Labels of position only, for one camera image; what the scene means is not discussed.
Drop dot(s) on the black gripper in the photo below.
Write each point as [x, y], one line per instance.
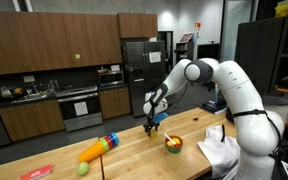
[150, 126]

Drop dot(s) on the stainless steel oven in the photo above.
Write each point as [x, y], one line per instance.
[80, 120]

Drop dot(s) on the yellow wooden block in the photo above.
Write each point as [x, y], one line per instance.
[153, 134]

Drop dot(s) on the yellow toy fruit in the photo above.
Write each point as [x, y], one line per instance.
[175, 141]

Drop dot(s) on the brown toy cockroach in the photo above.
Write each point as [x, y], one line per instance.
[195, 118]

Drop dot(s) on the stack of coloured cups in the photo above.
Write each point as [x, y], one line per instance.
[94, 151]

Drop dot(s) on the red flat packet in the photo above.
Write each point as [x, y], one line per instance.
[35, 172]

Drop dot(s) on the white paper on refrigerator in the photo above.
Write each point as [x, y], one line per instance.
[154, 57]

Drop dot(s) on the blue book stack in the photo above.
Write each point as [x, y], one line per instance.
[214, 107]

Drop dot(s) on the fruit bowl on counter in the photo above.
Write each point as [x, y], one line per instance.
[17, 91]

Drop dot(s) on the yellow storage box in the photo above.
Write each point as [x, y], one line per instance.
[285, 9]

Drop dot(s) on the black shelving cabinet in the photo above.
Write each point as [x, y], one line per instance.
[267, 46]

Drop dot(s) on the white cloth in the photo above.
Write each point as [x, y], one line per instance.
[217, 153]

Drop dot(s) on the dark bookshelf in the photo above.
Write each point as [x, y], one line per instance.
[184, 53]

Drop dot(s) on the white wall outlet plate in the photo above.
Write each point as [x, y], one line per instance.
[28, 78]

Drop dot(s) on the green toy ball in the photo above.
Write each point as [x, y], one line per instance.
[82, 169]

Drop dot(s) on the white paper on oven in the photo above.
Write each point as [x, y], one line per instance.
[80, 108]

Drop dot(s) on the brown bowl on microwave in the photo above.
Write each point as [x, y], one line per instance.
[102, 70]

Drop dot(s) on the orange wall sign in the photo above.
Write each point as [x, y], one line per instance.
[197, 25]

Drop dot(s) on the white plastic spoon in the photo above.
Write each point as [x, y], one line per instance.
[169, 138]

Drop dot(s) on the kitchen sink with faucet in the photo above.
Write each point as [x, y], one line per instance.
[34, 95]

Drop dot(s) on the silver microwave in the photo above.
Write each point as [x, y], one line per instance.
[110, 79]

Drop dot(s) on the brown upper cabinets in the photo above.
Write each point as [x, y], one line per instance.
[50, 40]

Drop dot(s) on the small brown upper cabinet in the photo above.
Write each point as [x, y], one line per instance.
[137, 25]

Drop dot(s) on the stainless steel refrigerator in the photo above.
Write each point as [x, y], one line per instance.
[144, 80]

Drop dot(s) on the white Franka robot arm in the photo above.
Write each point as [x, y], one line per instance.
[244, 100]

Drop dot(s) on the green sticky note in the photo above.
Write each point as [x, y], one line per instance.
[77, 56]

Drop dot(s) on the wide brown lower cabinet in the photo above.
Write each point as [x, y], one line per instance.
[30, 120]

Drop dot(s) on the white bucket grey lid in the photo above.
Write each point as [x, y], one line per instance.
[280, 106]

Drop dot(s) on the brown two-door lower cabinet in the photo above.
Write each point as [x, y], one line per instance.
[114, 102]

